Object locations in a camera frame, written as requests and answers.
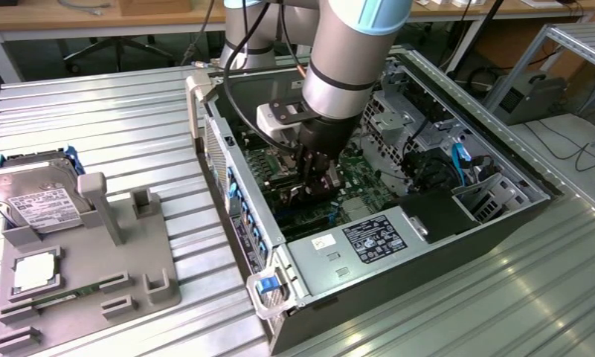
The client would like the black office chair base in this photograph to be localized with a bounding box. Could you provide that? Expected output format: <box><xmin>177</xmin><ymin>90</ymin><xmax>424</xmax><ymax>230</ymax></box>
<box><xmin>61</xmin><ymin>35</ymin><xmax>176</xmax><ymax>75</ymax></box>

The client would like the silver drive bracket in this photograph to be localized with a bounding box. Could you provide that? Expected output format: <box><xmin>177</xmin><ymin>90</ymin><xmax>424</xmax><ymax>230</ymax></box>
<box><xmin>450</xmin><ymin>173</ymin><xmax>527</xmax><ymax>224</ymax></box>

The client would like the black power wire bundle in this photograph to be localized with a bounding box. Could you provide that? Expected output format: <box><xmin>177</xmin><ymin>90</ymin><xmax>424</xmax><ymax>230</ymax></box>
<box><xmin>400</xmin><ymin>147</ymin><xmax>458</xmax><ymax>194</ymax></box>

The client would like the grey box device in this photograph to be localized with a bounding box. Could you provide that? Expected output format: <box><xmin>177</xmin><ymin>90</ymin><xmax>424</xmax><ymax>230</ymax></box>
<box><xmin>492</xmin><ymin>73</ymin><xmax>567</xmax><ymax>126</ymax></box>

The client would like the black cable on side table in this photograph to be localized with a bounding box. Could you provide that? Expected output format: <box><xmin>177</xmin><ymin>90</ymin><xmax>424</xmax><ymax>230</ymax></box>
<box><xmin>523</xmin><ymin>120</ymin><xmax>595</xmax><ymax>173</ymax></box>

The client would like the black plastic air shroud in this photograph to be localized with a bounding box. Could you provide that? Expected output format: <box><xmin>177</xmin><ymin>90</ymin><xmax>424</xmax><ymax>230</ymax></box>
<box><xmin>380</xmin><ymin>187</ymin><xmax>482</xmax><ymax>245</ymax></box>

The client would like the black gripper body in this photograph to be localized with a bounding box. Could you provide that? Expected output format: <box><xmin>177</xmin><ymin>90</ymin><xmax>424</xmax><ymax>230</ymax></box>
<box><xmin>296</xmin><ymin>113</ymin><xmax>362</xmax><ymax>159</ymax></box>

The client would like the blue disk caddy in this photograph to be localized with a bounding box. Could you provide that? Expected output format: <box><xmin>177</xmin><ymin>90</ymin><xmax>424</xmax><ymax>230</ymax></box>
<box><xmin>0</xmin><ymin>144</ymin><xmax>88</xmax><ymax>179</ymax></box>

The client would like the metal disk bay cage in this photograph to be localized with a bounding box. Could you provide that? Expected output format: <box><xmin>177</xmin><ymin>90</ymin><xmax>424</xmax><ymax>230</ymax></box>
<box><xmin>362</xmin><ymin>61</ymin><xmax>458</xmax><ymax>157</ymax></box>

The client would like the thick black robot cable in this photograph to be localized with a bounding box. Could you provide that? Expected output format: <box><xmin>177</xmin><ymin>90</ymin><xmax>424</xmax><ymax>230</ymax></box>
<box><xmin>221</xmin><ymin>0</ymin><xmax>299</xmax><ymax>153</ymax></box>

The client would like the blue data wire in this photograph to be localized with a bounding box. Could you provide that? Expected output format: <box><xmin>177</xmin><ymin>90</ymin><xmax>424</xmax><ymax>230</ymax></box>
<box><xmin>454</xmin><ymin>142</ymin><xmax>474</xmax><ymax>187</ymax></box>

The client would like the silver CPU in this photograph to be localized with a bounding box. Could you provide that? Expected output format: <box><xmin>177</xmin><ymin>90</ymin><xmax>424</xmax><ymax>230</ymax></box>
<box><xmin>12</xmin><ymin>256</ymin><xmax>60</xmax><ymax>291</ymax></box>

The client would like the black open PC case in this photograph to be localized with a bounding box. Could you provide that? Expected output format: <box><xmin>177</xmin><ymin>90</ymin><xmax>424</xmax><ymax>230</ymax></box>
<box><xmin>185</xmin><ymin>44</ymin><xmax>565</xmax><ymax>356</ymax></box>

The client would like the cable with metal plug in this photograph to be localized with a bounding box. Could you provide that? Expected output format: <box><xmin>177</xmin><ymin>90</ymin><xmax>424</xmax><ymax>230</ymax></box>
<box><xmin>180</xmin><ymin>0</ymin><xmax>219</xmax><ymax>71</ymax></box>

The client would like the grey power supply unit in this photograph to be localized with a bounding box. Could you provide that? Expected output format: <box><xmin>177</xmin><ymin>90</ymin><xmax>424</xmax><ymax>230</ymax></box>
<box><xmin>283</xmin><ymin>206</ymin><xmax>431</xmax><ymax>300</ymax></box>

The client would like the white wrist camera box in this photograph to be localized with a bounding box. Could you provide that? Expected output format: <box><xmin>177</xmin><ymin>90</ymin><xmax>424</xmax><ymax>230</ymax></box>
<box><xmin>255</xmin><ymin>100</ymin><xmax>322</xmax><ymax>146</ymax></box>

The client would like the black expansion slot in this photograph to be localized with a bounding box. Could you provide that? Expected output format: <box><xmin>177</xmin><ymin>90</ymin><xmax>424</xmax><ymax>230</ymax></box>
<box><xmin>280</xmin><ymin>215</ymin><xmax>331</xmax><ymax>239</ymax></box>

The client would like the wooden desk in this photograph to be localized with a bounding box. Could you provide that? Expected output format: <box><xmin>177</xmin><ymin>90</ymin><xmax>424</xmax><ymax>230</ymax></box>
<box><xmin>0</xmin><ymin>0</ymin><xmax>595</xmax><ymax>44</ymax></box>

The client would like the aluminium profile frame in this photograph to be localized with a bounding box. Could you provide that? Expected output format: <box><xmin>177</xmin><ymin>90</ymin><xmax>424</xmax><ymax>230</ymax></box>
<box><xmin>480</xmin><ymin>22</ymin><xmax>595</xmax><ymax>116</ymax></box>

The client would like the CPU socket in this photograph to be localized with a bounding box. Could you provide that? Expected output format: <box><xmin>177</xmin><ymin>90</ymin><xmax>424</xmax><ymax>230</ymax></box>
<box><xmin>272</xmin><ymin>151</ymin><xmax>302</xmax><ymax>176</ymax></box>

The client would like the brown cardboard box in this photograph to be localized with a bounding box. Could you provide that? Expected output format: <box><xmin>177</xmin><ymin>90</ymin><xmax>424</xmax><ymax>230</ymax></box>
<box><xmin>117</xmin><ymin>0</ymin><xmax>191</xmax><ymax>16</ymax></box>

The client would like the green motherboard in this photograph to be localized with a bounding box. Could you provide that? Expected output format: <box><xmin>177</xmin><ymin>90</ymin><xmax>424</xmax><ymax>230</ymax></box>
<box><xmin>237</xmin><ymin>118</ymin><xmax>403</xmax><ymax>242</ymax></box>

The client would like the silver hard disk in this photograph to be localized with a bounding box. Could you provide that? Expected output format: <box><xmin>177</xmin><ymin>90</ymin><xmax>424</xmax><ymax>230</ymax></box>
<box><xmin>0</xmin><ymin>158</ymin><xmax>93</xmax><ymax>234</ymax></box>

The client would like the grey network cable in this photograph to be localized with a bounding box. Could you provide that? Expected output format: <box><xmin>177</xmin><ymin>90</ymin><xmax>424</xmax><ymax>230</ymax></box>
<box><xmin>56</xmin><ymin>0</ymin><xmax>113</xmax><ymax>16</ymax></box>

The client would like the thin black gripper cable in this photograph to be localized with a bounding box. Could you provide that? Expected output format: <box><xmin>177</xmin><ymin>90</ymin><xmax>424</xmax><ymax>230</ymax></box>
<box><xmin>279</xmin><ymin>0</ymin><xmax>308</xmax><ymax>79</ymax></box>

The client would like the black slanted pole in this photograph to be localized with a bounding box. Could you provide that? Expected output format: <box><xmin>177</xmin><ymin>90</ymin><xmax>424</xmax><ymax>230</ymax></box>
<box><xmin>446</xmin><ymin>0</ymin><xmax>506</xmax><ymax>77</ymax></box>

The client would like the silver chipset heatsink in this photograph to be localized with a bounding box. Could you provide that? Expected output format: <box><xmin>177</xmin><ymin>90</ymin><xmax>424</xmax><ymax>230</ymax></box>
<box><xmin>342</xmin><ymin>196</ymin><xmax>378</xmax><ymax>219</ymax></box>

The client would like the loose green RAM stick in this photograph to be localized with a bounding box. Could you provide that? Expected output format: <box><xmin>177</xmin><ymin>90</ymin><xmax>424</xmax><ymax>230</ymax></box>
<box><xmin>32</xmin><ymin>282</ymin><xmax>105</xmax><ymax>309</ymax></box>

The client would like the grey parts rack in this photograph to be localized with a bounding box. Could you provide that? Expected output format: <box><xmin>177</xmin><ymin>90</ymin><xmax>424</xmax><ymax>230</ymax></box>
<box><xmin>0</xmin><ymin>173</ymin><xmax>183</xmax><ymax>354</ymax></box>

